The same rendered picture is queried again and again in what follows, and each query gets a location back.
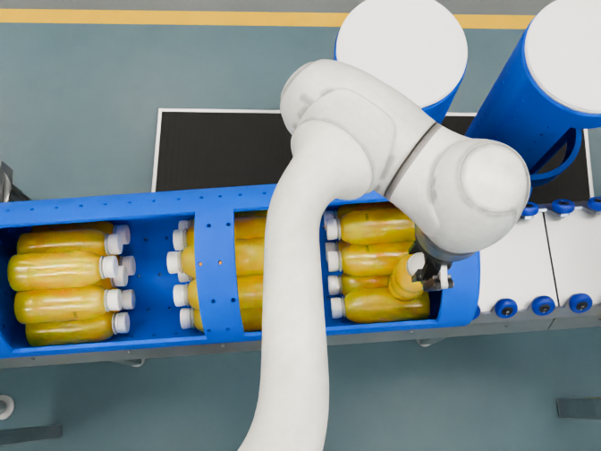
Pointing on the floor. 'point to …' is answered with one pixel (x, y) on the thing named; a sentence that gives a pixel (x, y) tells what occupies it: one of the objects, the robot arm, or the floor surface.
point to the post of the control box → (29, 434)
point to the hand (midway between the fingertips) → (422, 261)
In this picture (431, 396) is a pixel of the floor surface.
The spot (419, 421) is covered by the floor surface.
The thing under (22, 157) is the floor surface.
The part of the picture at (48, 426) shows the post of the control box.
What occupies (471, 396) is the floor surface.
